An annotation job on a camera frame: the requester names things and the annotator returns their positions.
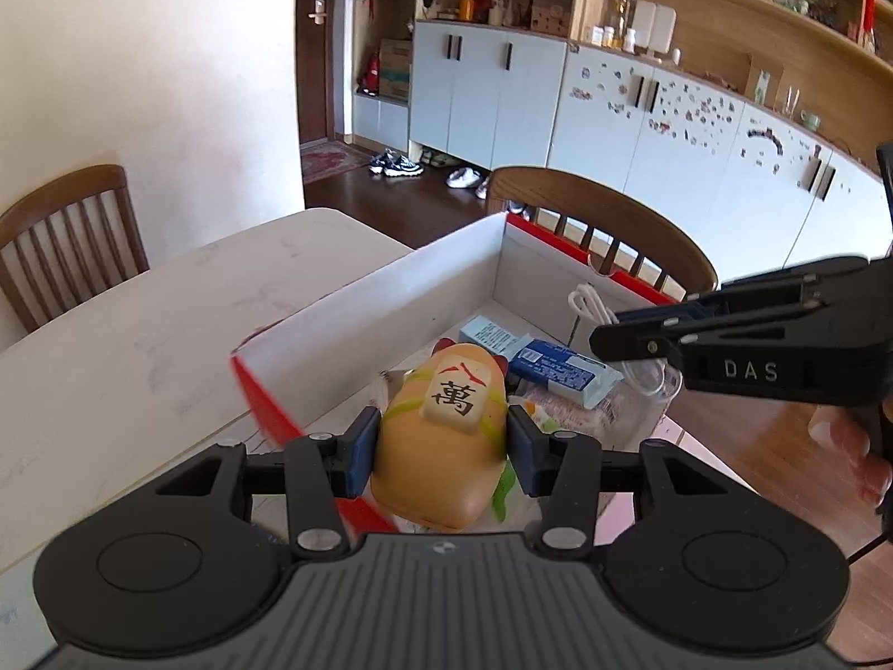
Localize white cable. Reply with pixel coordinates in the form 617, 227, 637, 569
568, 283, 685, 406

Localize white canister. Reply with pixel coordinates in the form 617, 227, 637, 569
631, 0, 678, 57

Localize yellow pig toy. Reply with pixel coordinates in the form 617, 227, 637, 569
369, 338, 510, 532

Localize low white cabinet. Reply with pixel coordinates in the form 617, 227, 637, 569
352, 94, 411, 151

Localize blue snack packet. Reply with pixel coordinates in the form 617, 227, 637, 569
508, 338, 625, 409

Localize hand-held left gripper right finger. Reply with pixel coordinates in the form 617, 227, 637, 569
508, 406, 709, 552

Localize patterned door rug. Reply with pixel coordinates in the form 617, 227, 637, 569
300, 141, 372, 186

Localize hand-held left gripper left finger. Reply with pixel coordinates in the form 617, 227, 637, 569
150, 406, 385, 561

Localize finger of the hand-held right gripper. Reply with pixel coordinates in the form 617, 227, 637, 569
617, 257, 873, 326
589, 279, 893, 406

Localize white stickered cabinet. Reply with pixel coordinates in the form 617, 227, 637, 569
548, 45, 893, 273

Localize black cable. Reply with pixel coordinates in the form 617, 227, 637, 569
846, 520, 893, 565

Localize brown cardboard box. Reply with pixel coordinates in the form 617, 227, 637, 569
378, 38, 412, 102

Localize brown wooden slatted chair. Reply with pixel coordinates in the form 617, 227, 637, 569
0, 165, 151, 336
486, 166, 719, 298

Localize white marble desktop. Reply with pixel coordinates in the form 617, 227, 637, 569
0, 208, 751, 643

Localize small light blue carton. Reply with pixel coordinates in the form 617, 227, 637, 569
459, 315, 531, 364

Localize dark wooden door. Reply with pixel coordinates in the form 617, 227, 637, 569
296, 0, 357, 147

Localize pink printed clear packet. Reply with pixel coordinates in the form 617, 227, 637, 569
523, 391, 629, 448

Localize red cardboard box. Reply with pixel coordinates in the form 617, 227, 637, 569
229, 211, 699, 538

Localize person's right hand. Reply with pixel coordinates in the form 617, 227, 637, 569
809, 405, 893, 512

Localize wooden shelf unit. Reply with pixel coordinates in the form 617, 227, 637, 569
352, 0, 893, 161

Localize tall glass jar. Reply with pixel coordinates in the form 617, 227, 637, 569
603, 0, 636, 50

